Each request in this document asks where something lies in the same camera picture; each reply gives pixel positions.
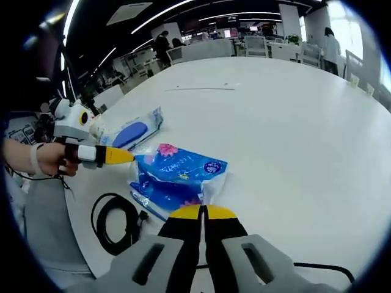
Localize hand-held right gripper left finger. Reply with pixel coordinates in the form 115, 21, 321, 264
97, 206, 205, 293

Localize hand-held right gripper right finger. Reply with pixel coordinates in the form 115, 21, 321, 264
202, 205, 309, 293

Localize clear packaged blue pad item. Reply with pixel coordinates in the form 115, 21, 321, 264
100, 106, 165, 151

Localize blue tissue packet item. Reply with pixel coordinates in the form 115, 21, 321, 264
127, 142, 230, 221

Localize black cable item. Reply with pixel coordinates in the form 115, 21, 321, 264
90, 192, 150, 256

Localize person's left hand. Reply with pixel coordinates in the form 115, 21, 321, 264
38, 140, 81, 178

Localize white wristband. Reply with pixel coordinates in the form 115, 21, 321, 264
29, 142, 45, 175

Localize person's grey trousers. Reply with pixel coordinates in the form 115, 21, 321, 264
7, 173, 96, 289

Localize white office chair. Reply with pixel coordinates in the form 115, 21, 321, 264
243, 35, 270, 57
166, 46, 185, 67
344, 49, 365, 82
300, 42, 324, 70

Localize white table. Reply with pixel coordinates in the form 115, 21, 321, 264
64, 56, 391, 293

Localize ceiling air vent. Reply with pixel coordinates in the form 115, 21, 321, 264
106, 2, 153, 27

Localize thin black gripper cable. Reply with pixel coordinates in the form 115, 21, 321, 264
195, 261, 356, 284
4, 163, 76, 199

